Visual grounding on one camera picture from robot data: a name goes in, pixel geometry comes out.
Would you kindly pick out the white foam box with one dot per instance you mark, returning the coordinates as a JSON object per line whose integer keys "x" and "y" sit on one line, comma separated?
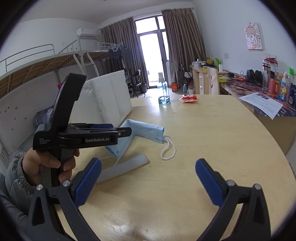
{"x": 103, "y": 99}

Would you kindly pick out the blue sanitizer bottle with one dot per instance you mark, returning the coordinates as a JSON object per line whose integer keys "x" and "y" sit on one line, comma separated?
{"x": 164, "y": 97}

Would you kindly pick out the person left hand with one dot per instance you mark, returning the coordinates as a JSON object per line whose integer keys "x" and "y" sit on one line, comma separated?
{"x": 34, "y": 161}

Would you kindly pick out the white air conditioner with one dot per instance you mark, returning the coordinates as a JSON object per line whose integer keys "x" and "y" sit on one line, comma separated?
{"x": 86, "y": 33}

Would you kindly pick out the red snack packet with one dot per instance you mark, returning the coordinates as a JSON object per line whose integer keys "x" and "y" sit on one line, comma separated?
{"x": 190, "y": 98}

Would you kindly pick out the tall clear water bottle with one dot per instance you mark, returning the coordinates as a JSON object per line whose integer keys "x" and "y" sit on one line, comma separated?
{"x": 265, "y": 75}

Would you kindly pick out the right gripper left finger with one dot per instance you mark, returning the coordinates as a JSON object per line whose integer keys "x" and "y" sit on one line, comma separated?
{"x": 43, "y": 220}

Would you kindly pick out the wooden smiley chair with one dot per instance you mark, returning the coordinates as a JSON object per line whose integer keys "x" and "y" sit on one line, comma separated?
{"x": 211, "y": 81}

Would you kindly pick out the printed paper sheet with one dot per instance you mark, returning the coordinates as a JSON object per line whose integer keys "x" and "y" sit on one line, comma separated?
{"x": 266, "y": 104}

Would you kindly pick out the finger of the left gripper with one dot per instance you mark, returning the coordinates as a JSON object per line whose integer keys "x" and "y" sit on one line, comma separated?
{"x": 80, "y": 138}
{"x": 90, "y": 125}

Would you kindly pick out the brown right curtain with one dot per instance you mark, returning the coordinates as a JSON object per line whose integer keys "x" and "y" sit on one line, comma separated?
{"x": 185, "y": 42}

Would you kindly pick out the brown curtain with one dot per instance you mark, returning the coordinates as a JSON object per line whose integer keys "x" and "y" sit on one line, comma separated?
{"x": 129, "y": 56}
{"x": 185, "y": 42}

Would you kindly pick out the brown left curtain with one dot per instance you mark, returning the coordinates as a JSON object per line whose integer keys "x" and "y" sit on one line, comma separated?
{"x": 129, "y": 56}

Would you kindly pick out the anime wall picture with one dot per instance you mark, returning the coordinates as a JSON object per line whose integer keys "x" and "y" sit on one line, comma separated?
{"x": 253, "y": 37}

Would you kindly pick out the black headphones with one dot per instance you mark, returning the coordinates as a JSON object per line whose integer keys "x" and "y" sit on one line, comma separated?
{"x": 255, "y": 77}

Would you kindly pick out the wooden side desk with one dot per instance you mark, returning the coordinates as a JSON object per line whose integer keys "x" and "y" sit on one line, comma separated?
{"x": 277, "y": 116}

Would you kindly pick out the black folding chair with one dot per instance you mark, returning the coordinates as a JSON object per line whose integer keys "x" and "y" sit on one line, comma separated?
{"x": 135, "y": 82}

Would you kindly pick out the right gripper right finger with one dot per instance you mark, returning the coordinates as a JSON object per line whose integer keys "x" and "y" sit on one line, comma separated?
{"x": 253, "y": 221}

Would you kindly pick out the metal bunk bed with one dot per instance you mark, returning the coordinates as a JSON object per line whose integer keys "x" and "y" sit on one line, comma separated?
{"x": 34, "y": 62}

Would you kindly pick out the blue plaid quilt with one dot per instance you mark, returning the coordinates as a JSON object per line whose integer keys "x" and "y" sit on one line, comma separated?
{"x": 43, "y": 117}

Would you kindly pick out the white foam strip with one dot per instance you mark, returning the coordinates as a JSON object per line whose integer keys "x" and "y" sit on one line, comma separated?
{"x": 120, "y": 169}

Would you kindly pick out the wooden drawer desk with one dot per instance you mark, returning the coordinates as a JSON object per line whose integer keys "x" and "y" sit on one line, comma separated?
{"x": 198, "y": 71}

